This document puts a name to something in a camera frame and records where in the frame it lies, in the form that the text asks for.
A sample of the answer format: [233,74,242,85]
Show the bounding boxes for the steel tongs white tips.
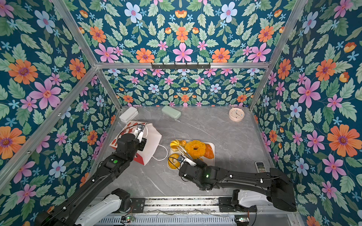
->
[177,146,196,167]

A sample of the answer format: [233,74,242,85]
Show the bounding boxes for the red white paper bag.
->
[109,121,162,166]

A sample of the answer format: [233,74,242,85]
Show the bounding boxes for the large orange fake donut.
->
[185,140,206,159]

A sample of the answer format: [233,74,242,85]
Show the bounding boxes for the orange triangular fake bread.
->
[204,144,215,159]

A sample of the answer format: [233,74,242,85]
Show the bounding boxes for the yellow flaky fake pastry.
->
[180,140,187,147]

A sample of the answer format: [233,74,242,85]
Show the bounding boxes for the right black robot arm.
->
[179,160,297,212]

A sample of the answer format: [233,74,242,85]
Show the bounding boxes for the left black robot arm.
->
[35,124,146,226]

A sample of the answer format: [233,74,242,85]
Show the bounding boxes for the white flat box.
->
[119,106,139,123]

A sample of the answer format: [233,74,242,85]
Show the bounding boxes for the white plastic tray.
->
[167,140,216,170]

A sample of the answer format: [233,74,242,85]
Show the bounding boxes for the mint green glasses case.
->
[161,105,182,119]

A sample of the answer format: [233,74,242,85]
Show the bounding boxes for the white remote control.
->
[255,162,267,173]

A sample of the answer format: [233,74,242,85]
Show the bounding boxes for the pink round alarm clock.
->
[229,108,245,122]

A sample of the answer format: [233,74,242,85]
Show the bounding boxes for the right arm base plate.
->
[218,196,257,213]

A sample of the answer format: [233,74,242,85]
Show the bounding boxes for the aluminium front rail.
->
[63,195,299,217]

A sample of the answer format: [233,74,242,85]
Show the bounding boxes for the white slotted cable duct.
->
[96,215,236,226]

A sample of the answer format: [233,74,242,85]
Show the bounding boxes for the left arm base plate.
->
[129,197,146,213]

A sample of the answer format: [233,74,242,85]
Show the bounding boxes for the black hook rail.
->
[151,63,211,70]

